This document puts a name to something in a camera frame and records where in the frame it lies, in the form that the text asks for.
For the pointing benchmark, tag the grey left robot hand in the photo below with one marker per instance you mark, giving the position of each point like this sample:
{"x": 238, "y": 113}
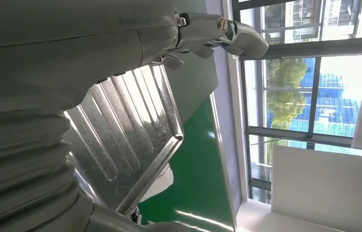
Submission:
{"x": 72, "y": 48}

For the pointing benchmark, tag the grey mailer package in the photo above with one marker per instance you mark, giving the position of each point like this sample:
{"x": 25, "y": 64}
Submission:
{"x": 158, "y": 184}

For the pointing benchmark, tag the green conveyor belt machine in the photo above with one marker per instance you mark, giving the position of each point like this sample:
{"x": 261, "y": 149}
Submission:
{"x": 196, "y": 179}

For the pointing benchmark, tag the electronic scale with steel tray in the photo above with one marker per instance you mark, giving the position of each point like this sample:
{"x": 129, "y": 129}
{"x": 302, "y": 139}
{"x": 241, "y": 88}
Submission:
{"x": 129, "y": 128}

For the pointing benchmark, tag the large framed window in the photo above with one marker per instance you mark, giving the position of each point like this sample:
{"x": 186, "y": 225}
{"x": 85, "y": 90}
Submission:
{"x": 286, "y": 96}

